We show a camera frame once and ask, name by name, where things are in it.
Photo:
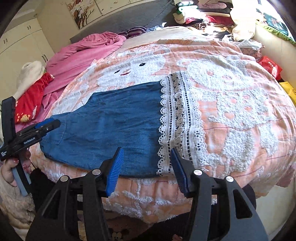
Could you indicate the yellow bag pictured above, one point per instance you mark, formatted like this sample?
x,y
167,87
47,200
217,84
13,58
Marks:
x,y
289,90

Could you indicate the green-edged cushion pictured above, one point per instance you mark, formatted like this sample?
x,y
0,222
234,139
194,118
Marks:
x,y
274,26

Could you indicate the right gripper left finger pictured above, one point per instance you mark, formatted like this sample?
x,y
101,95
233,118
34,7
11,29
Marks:
x,y
57,218

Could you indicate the blue denim lace-trimmed pants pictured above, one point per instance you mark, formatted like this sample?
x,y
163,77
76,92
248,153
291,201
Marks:
x,y
146,120

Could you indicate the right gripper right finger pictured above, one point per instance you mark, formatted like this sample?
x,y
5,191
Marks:
x,y
220,209

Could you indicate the pile of folded clothes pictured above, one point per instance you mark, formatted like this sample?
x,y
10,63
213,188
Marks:
x,y
235,18

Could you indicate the pink blanket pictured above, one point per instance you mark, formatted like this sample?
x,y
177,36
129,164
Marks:
x,y
71,61

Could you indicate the striped purple pillow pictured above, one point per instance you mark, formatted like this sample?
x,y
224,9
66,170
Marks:
x,y
133,32

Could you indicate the left hand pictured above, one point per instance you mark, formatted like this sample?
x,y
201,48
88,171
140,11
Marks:
x,y
6,169

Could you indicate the tan fluffy left sleeve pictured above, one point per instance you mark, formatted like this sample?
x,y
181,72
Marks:
x,y
20,210

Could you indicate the white fluffy blanket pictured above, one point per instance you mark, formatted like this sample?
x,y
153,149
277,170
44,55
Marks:
x,y
29,74

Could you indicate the red floral blanket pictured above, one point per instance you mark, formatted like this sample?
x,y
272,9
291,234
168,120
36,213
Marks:
x,y
29,104

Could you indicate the white wardrobe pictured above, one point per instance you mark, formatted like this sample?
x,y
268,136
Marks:
x,y
21,44

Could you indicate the red plastic bag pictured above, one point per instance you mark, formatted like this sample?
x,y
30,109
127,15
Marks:
x,y
271,67

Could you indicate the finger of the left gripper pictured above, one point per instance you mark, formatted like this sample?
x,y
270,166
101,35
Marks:
x,y
49,127
45,122

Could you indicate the grey quilted headboard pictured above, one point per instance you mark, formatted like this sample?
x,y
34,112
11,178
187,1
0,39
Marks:
x,y
149,14

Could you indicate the floral wall painting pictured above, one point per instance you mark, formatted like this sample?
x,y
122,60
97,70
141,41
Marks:
x,y
83,12

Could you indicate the peach bear-pattern bedspread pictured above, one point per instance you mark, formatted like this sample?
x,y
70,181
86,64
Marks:
x,y
248,119

